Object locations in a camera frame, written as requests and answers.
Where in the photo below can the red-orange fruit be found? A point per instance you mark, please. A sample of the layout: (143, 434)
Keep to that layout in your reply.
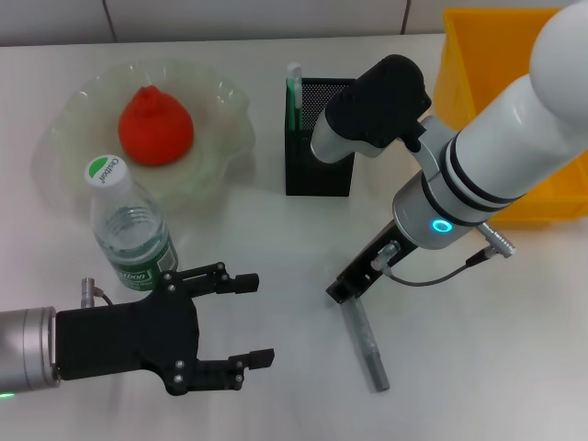
(154, 126)

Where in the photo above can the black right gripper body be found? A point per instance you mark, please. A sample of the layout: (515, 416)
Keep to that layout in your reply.
(367, 264)

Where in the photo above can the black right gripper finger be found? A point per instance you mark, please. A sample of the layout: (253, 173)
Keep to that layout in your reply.
(347, 289)

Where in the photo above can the clear bottle with green label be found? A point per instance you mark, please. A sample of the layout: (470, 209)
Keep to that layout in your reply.
(133, 239)

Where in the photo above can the grey pen with clear cap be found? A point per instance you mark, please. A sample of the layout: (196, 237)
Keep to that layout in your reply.
(369, 349)

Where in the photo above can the black mesh pen holder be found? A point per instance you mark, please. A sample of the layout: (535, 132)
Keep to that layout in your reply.
(312, 177)

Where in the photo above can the pale green glass fruit plate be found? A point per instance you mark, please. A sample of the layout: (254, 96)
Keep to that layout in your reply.
(216, 138)

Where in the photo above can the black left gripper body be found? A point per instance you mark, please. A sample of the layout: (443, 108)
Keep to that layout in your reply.
(124, 340)

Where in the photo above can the yellow plastic bin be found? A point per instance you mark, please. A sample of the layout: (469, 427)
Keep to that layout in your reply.
(459, 69)

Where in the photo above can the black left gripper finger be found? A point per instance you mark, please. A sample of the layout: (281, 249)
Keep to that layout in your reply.
(229, 282)
(220, 374)

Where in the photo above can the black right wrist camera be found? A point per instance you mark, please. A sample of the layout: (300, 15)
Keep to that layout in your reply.
(372, 110)

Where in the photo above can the mint green utility knife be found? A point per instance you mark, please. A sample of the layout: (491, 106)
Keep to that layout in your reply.
(294, 101)

